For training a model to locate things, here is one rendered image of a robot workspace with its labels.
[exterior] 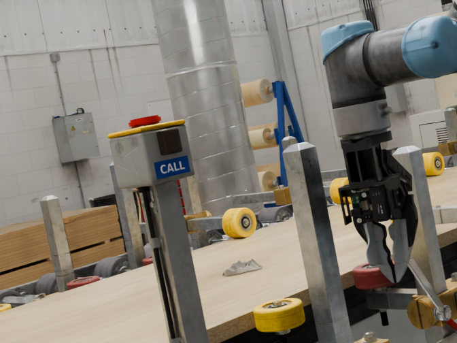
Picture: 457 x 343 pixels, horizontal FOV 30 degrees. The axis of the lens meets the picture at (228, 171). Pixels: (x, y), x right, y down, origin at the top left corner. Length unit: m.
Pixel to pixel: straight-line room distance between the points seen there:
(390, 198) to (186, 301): 0.31
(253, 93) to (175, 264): 7.72
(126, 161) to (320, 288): 0.36
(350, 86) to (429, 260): 0.38
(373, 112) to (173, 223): 0.32
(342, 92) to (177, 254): 0.32
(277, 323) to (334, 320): 0.14
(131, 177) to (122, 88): 9.45
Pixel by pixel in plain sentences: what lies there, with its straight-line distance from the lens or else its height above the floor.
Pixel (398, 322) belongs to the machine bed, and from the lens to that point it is 1.71.
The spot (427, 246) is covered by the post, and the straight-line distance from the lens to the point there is 1.41.
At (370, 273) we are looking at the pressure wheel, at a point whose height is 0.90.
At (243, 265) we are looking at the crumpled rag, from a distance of 1.78.
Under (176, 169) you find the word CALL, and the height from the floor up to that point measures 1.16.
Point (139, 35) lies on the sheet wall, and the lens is 10.88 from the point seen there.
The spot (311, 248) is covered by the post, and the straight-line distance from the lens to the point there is 1.22.
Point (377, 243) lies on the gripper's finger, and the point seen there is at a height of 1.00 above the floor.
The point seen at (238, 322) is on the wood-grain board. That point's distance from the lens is 1.38.
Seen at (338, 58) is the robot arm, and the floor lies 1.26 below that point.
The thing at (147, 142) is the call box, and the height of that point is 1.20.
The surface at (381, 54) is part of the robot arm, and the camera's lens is 1.12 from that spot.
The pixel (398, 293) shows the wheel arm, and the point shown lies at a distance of 1.53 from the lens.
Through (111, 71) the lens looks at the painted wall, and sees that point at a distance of 10.41.
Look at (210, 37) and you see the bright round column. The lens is 5.51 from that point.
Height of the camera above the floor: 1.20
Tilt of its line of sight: 3 degrees down
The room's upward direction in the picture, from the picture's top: 11 degrees counter-clockwise
